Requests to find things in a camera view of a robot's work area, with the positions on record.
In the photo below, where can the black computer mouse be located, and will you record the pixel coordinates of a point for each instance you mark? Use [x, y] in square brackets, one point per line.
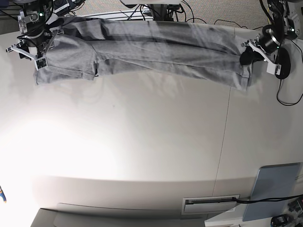
[283, 59]

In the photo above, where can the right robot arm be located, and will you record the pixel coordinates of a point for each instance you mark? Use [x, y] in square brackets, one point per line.
[34, 17]

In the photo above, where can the blue orange tool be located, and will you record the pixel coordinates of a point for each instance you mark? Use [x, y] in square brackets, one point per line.
[2, 195]

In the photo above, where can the black device with teal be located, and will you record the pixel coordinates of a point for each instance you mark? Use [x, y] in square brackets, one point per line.
[280, 221]

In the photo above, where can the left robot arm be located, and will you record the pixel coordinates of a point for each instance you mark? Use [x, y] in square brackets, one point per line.
[282, 25]

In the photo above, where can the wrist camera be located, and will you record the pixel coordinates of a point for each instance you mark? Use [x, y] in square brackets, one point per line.
[41, 63]
[273, 68]

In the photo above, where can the grey T-shirt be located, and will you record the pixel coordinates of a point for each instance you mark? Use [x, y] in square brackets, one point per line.
[90, 47]

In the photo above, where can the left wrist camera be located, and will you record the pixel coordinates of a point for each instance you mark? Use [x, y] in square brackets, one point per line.
[273, 68]

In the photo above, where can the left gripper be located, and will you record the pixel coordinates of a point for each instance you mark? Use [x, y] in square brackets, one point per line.
[262, 47]

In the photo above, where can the black box device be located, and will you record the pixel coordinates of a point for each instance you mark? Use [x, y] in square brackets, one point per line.
[61, 7]

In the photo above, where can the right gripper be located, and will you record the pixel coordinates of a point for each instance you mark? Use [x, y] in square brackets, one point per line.
[43, 42]

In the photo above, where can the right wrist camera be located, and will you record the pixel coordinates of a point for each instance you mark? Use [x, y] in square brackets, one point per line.
[41, 63]

